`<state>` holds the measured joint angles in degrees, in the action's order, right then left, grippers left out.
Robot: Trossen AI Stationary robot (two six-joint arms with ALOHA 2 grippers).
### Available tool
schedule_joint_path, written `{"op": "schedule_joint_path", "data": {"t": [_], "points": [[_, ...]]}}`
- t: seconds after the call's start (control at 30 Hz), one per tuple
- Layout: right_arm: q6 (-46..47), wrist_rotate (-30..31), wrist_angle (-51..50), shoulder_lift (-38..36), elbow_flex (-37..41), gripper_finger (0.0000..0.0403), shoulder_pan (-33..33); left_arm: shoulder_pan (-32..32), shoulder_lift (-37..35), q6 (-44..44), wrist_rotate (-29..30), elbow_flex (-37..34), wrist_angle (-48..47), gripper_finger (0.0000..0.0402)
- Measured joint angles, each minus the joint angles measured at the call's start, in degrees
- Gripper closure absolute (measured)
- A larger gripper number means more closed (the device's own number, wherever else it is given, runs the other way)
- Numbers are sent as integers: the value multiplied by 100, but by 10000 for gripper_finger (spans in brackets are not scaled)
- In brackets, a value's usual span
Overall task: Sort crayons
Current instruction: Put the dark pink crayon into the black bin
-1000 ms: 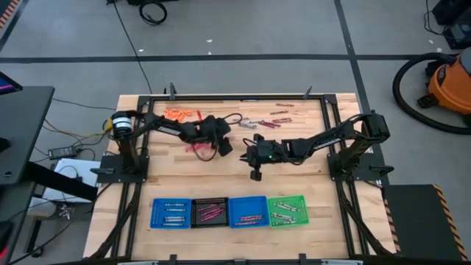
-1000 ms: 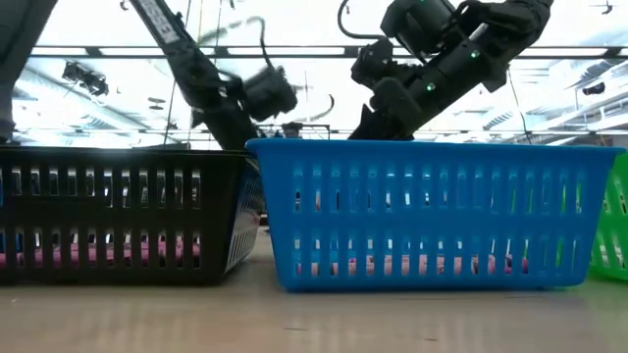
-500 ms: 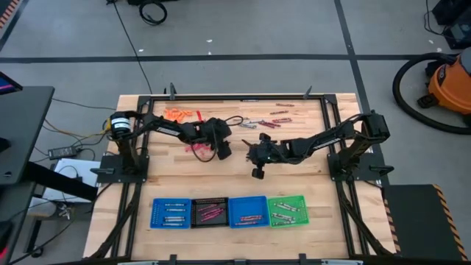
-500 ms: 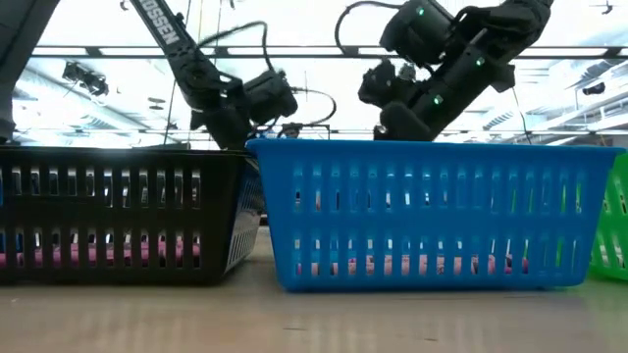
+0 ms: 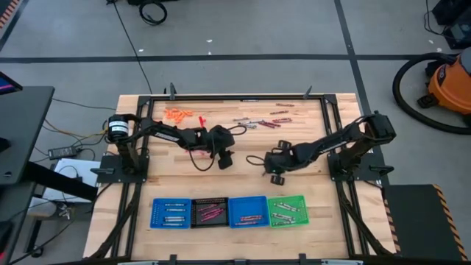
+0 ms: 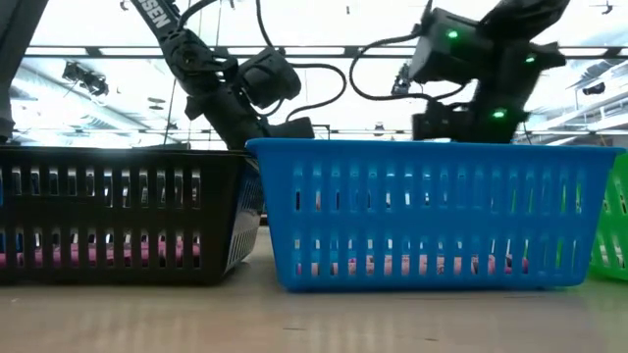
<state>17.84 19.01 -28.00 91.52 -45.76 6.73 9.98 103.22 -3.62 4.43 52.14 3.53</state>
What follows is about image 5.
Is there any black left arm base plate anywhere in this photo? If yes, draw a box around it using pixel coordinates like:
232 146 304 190
96 154 150 184

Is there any black floor cable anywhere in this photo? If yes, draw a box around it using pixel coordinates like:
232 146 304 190
110 0 154 95

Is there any coiled black cable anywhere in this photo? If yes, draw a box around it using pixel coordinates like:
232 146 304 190
138 0 169 27

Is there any black power adapter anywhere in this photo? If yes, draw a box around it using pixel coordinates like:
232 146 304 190
48 146 79 160

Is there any orange shop vacuum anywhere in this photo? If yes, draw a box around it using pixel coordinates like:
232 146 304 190
392 52 471 135
417 46 471 117

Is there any black plastic basket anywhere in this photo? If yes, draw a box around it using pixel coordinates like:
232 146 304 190
190 197 230 229

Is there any monitor screen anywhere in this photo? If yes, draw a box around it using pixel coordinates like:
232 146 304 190
0 71 24 96

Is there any blue plastic basket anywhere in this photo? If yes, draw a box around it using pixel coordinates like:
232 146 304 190
149 197 193 230
227 195 271 230

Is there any black equipment case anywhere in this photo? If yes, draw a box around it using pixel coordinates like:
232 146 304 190
431 0 471 51

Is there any green plastic basket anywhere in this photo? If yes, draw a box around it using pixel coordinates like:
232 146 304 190
266 194 311 228

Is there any white box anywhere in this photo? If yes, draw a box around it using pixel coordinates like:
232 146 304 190
41 158 101 204

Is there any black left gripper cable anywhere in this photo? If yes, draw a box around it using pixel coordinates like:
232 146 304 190
188 124 248 173

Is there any striped floor mat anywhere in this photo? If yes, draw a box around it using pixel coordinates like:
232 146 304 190
0 0 20 29

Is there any black desk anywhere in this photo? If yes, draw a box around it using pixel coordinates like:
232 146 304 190
0 85 56 186

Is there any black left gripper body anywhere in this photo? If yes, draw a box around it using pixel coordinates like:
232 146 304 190
203 124 237 153

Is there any black striped platform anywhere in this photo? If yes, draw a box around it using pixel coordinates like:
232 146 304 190
381 183 471 263

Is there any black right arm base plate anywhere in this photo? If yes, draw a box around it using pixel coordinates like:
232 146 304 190
327 150 394 182

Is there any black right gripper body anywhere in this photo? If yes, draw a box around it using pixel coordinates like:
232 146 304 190
263 144 307 175

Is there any black aluminium table frame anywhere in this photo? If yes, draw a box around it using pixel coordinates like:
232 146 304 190
88 93 397 265

